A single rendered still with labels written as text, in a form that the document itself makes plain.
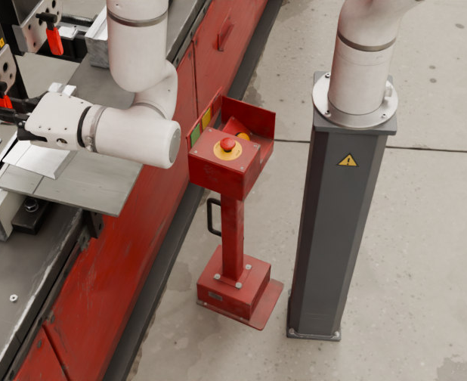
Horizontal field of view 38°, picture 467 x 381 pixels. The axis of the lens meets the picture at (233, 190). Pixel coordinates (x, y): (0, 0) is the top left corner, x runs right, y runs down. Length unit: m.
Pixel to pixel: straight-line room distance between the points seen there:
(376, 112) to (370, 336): 1.02
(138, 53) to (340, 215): 0.86
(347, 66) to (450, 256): 1.29
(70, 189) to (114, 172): 0.09
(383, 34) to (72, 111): 0.60
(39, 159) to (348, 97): 0.66
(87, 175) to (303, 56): 1.96
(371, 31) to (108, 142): 0.54
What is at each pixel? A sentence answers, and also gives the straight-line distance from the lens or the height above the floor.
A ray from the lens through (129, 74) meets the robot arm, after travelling 1.05.
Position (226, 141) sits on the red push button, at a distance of 1.69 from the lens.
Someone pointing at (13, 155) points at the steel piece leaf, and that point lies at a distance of 1.47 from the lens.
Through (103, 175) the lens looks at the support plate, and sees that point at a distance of 1.39.
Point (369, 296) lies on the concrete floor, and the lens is 2.40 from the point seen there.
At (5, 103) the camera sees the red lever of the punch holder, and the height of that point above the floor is 1.21.
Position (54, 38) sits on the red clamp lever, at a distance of 1.40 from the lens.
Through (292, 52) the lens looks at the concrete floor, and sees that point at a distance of 3.22.
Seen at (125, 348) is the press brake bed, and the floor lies 0.05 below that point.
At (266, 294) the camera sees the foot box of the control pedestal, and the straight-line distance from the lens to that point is 2.35.
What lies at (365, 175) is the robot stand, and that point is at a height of 0.84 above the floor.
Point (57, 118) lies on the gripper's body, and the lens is 1.22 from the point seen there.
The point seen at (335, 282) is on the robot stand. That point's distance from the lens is 1.99.
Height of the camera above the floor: 2.05
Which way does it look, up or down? 51 degrees down
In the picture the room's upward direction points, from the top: straight up
